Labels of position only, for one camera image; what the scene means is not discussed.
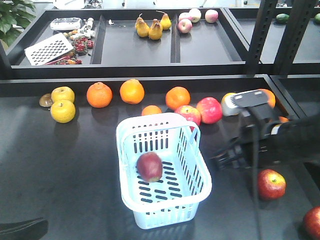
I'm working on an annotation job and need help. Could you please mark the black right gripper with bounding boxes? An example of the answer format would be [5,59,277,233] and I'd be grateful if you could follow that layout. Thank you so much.
[210,124,275,171]

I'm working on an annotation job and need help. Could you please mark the red yellow apple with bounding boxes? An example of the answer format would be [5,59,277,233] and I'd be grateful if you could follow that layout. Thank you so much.
[136,151,163,183]
[303,206,320,240]
[257,169,287,201]

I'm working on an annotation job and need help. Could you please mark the light blue plastic basket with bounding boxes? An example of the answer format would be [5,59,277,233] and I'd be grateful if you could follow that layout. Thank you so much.
[116,112,212,229]

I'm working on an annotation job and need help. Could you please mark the red yellow apple front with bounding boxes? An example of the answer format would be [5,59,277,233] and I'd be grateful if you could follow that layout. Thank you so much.
[303,206,320,240]

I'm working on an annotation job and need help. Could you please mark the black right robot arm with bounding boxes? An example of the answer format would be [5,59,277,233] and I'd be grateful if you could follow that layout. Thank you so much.
[211,114,320,169]

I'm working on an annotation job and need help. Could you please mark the orange behind pink apples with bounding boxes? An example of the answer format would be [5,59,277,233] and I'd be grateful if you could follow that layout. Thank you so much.
[165,86,191,110]

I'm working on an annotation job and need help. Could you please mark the small orange behind basket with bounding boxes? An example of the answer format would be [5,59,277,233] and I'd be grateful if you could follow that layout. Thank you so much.
[141,105,162,116]

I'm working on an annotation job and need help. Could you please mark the pink red apple right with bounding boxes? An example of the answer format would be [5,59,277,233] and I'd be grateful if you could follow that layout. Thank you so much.
[196,97,223,124]

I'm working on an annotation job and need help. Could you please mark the pink red apple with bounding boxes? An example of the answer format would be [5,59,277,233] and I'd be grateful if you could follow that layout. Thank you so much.
[174,105,201,126]
[196,97,223,124]

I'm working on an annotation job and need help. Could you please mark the pink red apple left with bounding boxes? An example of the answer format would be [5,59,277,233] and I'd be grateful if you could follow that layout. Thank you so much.
[174,105,201,126]

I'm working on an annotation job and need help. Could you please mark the yellow orange citrus fruit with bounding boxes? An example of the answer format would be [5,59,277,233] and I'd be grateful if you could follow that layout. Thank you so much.
[221,92,236,105]

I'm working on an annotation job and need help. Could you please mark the orange front right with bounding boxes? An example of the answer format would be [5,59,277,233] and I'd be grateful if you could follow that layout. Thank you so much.
[278,116,290,123]

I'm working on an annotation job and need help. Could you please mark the large orange back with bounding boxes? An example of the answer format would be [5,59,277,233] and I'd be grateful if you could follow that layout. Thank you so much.
[259,88,276,109]

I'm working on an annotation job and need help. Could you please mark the pale pink apple front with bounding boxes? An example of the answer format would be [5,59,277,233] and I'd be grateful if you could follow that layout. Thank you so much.
[177,18,193,34]

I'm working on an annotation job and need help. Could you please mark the pale pink apple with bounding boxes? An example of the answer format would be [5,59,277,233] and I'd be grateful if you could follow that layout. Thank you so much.
[205,9,219,24]
[177,18,193,34]
[188,8,202,23]

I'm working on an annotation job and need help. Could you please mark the orange with knob left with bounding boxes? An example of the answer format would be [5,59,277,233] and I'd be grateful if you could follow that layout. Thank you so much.
[86,82,113,108]

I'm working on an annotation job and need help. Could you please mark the pale pink apple right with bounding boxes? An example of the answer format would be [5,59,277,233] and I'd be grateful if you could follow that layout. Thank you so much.
[205,9,219,24]

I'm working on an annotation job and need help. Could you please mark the brown yellow pear middle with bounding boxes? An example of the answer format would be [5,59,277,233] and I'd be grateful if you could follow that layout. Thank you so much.
[148,18,163,40]

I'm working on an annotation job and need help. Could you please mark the brown yellow pear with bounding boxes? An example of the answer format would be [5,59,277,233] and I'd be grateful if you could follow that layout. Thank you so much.
[135,13,150,38]
[157,10,172,31]
[148,18,163,40]

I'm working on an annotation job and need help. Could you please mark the pale pink apple middle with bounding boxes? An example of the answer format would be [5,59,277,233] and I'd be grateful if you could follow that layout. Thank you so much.
[188,8,202,23]

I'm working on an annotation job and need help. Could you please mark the brown yellow pear right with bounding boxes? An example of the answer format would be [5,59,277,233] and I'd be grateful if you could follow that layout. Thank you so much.
[157,10,172,31]

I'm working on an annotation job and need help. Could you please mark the green avocado on shelf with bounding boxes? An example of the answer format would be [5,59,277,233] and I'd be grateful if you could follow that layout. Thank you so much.
[275,13,290,24]

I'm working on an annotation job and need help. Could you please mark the brown yellow pear left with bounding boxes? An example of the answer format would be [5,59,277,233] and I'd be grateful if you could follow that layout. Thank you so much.
[135,13,150,38]

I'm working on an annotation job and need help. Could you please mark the yellow apple front left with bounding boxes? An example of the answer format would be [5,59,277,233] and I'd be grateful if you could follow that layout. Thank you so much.
[50,99,76,124]

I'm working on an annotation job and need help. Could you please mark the yellow apple back left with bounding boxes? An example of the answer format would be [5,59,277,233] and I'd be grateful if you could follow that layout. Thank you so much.
[51,86,75,103]

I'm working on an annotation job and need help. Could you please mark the black wooden fruit display stand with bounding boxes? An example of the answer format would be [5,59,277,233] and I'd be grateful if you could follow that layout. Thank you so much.
[0,8,320,240]

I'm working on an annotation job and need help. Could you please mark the pile of small red fruits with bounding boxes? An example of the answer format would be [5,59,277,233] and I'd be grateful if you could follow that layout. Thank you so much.
[45,30,94,65]

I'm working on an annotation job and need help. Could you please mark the white plastic fittings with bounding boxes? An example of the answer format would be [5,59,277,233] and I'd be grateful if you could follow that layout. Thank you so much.
[77,17,96,39]

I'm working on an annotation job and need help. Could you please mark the brown mushroom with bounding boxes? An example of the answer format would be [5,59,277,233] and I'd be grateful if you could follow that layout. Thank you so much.
[39,93,54,107]

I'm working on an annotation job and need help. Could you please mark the white perforated plastic tray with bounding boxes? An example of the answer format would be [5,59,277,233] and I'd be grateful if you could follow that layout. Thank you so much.
[24,33,74,66]

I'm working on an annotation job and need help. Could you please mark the white electronic device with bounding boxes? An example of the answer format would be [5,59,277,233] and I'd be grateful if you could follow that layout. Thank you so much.
[50,17,82,31]

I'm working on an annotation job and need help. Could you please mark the green potted plant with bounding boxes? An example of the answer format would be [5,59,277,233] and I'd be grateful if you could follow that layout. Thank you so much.
[0,0,36,47]

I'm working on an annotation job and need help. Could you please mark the black upright shelf post right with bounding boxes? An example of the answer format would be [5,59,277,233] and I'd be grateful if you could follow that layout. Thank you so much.
[271,0,320,76]

